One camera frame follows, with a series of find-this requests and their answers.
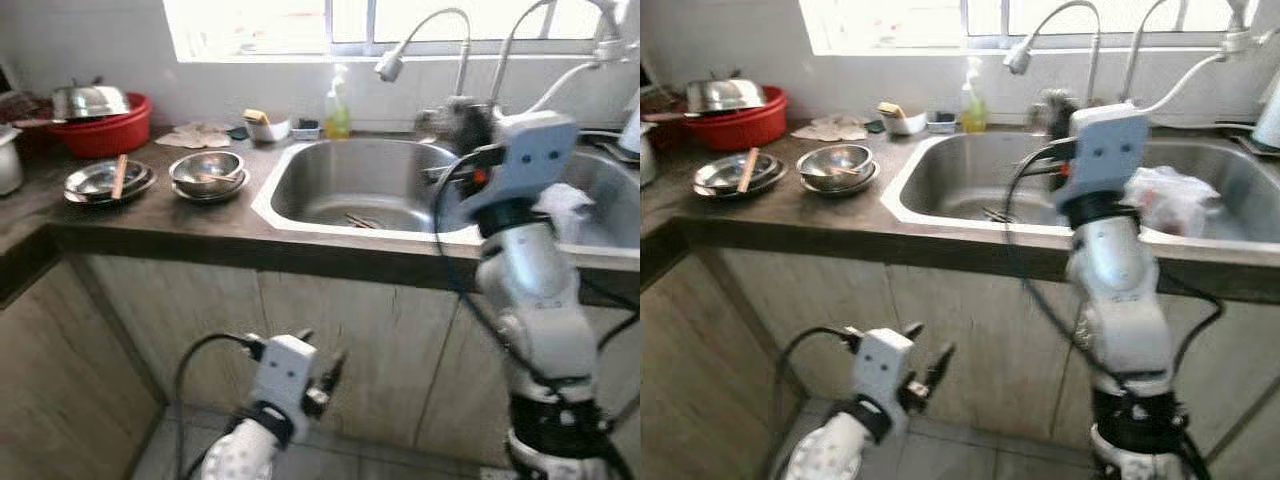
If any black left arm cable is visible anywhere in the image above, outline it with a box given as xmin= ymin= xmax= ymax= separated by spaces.
xmin=174 ymin=332 xmax=264 ymax=480
xmin=769 ymin=324 xmax=862 ymax=480

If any stainless steel double sink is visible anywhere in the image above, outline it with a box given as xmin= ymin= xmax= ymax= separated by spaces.
xmin=250 ymin=134 xmax=641 ymax=272
xmin=879 ymin=129 xmax=1280 ymax=267

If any red plastic basin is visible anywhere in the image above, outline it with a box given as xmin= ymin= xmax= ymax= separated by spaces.
xmin=49 ymin=92 xmax=154 ymax=160
xmin=684 ymin=85 xmax=790 ymax=154

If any deep steel bowl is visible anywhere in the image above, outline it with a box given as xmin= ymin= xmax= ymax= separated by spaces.
xmin=167 ymin=149 xmax=247 ymax=198
xmin=796 ymin=142 xmax=877 ymax=192

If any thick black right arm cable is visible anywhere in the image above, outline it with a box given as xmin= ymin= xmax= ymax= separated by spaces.
xmin=1003 ymin=140 xmax=1133 ymax=393
xmin=432 ymin=150 xmax=563 ymax=403

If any plain chrome gooseneck faucet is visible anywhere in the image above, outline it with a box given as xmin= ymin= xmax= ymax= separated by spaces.
xmin=487 ymin=0 xmax=557 ymax=107
xmin=1119 ymin=0 xmax=1187 ymax=107

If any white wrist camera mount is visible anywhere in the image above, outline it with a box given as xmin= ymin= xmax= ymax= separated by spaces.
xmin=249 ymin=334 xmax=320 ymax=417
xmin=1054 ymin=102 xmax=1152 ymax=207
xmin=854 ymin=327 xmax=917 ymax=412
xmin=461 ymin=111 xmax=582 ymax=217

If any white electric kettle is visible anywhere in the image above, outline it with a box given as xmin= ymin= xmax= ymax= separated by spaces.
xmin=1249 ymin=74 xmax=1280 ymax=153
xmin=617 ymin=98 xmax=641 ymax=158

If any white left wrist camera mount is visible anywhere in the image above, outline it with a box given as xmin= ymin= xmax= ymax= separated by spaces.
xmin=854 ymin=327 xmax=917 ymax=412
xmin=249 ymin=334 xmax=320 ymax=417

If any upturned steel bowl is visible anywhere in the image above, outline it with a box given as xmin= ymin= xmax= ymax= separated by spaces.
xmin=684 ymin=71 xmax=770 ymax=115
xmin=51 ymin=77 xmax=134 ymax=122

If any dark red plate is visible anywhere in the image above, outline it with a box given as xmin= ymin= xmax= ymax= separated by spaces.
xmin=640 ymin=87 xmax=692 ymax=124
xmin=0 ymin=89 xmax=57 ymax=130

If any beige dish cloth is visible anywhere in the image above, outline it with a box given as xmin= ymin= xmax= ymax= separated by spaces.
xmin=154 ymin=121 xmax=234 ymax=152
xmin=791 ymin=112 xmax=870 ymax=144

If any crumpled white plastic bag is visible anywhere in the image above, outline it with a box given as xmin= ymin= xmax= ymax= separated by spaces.
xmin=534 ymin=181 xmax=597 ymax=242
xmin=1124 ymin=164 xmax=1224 ymax=239

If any shallow steel bowl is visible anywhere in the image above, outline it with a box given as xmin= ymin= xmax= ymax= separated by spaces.
xmin=797 ymin=165 xmax=882 ymax=199
xmin=169 ymin=172 xmax=252 ymax=207

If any chrome faucet with spray head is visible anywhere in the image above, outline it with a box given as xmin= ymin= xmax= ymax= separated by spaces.
xmin=1002 ymin=0 xmax=1102 ymax=107
xmin=374 ymin=7 xmax=474 ymax=102

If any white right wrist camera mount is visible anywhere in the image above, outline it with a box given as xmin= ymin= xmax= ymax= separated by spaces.
xmin=1054 ymin=102 xmax=1152 ymax=207
xmin=461 ymin=111 xmax=582 ymax=217

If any yellow dish soap bottle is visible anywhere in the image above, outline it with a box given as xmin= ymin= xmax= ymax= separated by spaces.
xmin=959 ymin=57 xmax=992 ymax=135
xmin=322 ymin=64 xmax=354 ymax=140

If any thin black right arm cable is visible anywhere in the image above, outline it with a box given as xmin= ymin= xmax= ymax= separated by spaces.
xmin=574 ymin=268 xmax=641 ymax=349
xmin=1148 ymin=263 xmax=1227 ymax=373

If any light wood side cabinet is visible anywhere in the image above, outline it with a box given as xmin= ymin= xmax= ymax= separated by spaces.
xmin=640 ymin=248 xmax=803 ymax=480
xmin=0 ymin=253 xmax=168 ymax=480

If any bright kitchen window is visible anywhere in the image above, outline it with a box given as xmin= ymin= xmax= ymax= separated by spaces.
xmin=162 ymin=0 xmax=627 ymax=63
xmin=797 ymin=0 xmax=1248 ymax=55

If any small white bowl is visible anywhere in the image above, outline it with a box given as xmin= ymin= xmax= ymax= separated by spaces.
xmin=242 ymin=107 xmax=294 ymax=144
xmin=877 ymin=101 xmax=930 ymax=137

